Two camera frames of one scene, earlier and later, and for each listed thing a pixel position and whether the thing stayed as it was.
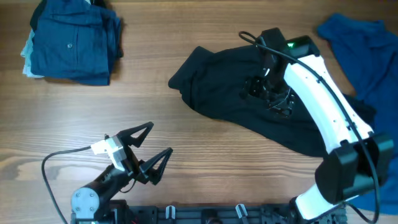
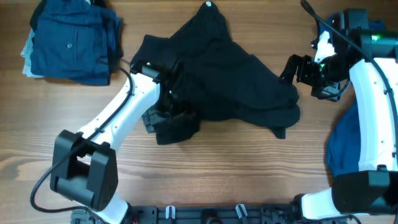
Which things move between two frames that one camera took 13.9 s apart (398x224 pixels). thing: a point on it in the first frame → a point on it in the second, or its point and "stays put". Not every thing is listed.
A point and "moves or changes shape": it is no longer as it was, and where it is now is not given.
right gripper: [267, 94] → [302, 70]
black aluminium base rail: [111, 211] stays put
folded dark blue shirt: [76, 40] stays put
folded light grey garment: [26, 53] stays put
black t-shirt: [211, 82] moves or changes shape
